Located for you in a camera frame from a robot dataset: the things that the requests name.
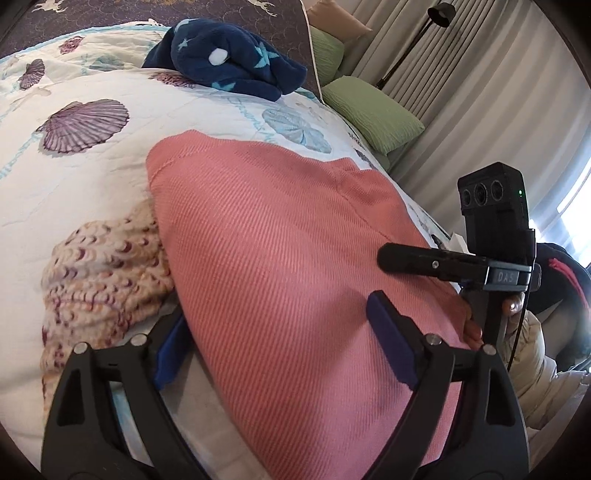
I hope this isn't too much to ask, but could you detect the green pillow far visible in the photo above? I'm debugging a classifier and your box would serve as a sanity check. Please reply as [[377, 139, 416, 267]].
[[311, 26, 345, 86]]

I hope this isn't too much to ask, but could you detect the green pillow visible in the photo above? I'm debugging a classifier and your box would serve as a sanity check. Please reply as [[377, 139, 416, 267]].
[[322, 76, 425, 155], [311, 26, 345, 86]]

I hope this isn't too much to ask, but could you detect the black floor lamp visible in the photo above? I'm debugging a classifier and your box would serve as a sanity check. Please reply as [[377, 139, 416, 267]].
[[376, 1, 457, 90]]

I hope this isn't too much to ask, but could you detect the person right hand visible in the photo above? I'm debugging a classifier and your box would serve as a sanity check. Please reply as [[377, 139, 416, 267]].
[[461, 291, 525, 351]]

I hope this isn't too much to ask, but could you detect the navy star fleece garment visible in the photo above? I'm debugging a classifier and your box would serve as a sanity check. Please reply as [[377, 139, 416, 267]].
[[143, 18, 308, 101]]

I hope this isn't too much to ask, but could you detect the beige pillow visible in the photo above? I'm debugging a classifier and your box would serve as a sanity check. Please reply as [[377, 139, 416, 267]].
[[307, 0, 372, 43]]

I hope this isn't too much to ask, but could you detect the pink knitted garment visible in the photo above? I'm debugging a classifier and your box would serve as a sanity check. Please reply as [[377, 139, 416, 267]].
[[146, 131, 467, 479]]

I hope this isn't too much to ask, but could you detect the green pillow near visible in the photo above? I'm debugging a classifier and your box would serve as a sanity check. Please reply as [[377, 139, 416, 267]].
[[322, 76, 425, 155]]

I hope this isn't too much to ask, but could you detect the white seashell print bedspread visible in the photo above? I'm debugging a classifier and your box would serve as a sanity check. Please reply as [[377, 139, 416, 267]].
[[0, 20, 463, 480]]

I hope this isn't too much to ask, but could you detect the grey curtain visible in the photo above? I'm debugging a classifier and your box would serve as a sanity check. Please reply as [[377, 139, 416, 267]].
[[341, 0, 591, 232]]

